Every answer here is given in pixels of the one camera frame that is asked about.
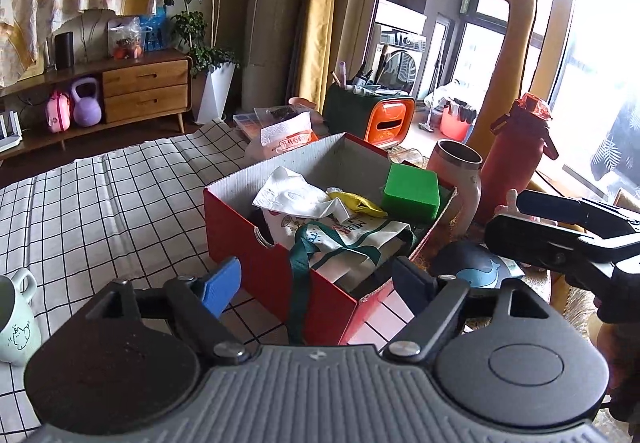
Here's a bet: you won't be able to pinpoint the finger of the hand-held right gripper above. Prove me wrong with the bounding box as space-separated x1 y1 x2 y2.
485 216 593 269
517 190 640 236

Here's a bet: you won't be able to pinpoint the red bucket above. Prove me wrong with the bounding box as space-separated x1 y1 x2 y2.
439 98 479 142

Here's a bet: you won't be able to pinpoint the yellow curtain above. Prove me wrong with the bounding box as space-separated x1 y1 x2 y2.
294 0 347 112

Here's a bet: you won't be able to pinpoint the beige steel tumbler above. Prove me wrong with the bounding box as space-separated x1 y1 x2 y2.
426 139 483 235

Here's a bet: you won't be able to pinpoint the yellow cloth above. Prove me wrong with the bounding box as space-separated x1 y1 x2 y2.
326 191 389 219

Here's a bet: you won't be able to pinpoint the white plastic sack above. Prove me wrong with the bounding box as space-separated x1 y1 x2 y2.
423 80 482 110

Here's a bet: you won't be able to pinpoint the green sponge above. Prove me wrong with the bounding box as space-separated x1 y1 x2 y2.
382 164 441 224

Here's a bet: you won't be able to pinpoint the orange giraffe figure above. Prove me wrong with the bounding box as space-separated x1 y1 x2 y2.
469 0 544 160

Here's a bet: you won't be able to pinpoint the orange green storage box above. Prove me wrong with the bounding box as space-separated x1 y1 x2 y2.
323 82 417 147

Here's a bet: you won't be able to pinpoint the pink bowl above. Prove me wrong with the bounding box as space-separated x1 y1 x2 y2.
288 96 327 122

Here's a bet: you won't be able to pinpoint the white tote bag green straps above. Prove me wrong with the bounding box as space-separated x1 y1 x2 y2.
259 210 419 345

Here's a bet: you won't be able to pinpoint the white router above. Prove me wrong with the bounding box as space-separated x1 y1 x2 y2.
0 110 25 154

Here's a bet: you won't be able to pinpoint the pink toy bag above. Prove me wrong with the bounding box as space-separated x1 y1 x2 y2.
45 90 72 133

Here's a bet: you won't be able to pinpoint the white printed packet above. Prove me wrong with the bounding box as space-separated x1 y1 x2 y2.
251 166 332 220

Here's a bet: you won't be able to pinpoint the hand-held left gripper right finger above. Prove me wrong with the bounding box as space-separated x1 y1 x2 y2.
382 257 556 364

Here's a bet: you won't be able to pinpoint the purple kettlebell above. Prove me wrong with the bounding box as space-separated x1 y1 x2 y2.
69 76 104 127

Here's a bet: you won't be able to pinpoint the checked tablecloth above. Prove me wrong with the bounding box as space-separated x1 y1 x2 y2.
0 117 417 426

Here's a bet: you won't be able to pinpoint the blue plastic bag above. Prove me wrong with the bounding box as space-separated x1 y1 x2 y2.
139 12 169 52

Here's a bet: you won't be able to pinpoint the wooden TV stand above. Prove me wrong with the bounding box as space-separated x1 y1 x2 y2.
0 48 194 160

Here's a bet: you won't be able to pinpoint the clear bag of fruit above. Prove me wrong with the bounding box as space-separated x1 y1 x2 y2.
107 16 146 60

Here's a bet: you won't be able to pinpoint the white column air conditioner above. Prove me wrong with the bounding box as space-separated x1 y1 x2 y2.
241 0 322 112

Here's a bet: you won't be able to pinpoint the red cardboard box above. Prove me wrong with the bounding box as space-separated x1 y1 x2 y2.
202 132 459 347

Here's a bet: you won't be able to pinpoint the washing machine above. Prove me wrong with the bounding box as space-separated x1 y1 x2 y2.
376 44 427 92

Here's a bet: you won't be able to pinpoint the clear plastic case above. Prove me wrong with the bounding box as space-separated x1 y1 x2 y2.
232 104 314 135

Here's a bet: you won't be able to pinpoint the red water bottle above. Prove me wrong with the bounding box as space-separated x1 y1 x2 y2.
482 92 559 225

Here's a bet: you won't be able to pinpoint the black speaker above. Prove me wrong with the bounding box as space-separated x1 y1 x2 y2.
53 32 75 70

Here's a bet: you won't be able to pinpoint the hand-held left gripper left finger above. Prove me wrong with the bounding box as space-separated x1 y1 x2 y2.
80 257 248 365

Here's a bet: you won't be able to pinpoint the mint green mug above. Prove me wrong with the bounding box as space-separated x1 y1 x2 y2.
0 267 44 367

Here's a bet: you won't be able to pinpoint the white orange plastic packet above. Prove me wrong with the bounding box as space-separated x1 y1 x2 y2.
244 115 322 160

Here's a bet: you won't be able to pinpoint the bundle of makeup brushes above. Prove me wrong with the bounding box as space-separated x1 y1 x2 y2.
333 61 388 91

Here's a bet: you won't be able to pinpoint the golden lace table mat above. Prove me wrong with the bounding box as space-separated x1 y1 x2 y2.
387 146 608 349

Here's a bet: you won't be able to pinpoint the white stick vacuum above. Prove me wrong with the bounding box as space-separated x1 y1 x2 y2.
417 23 451 133

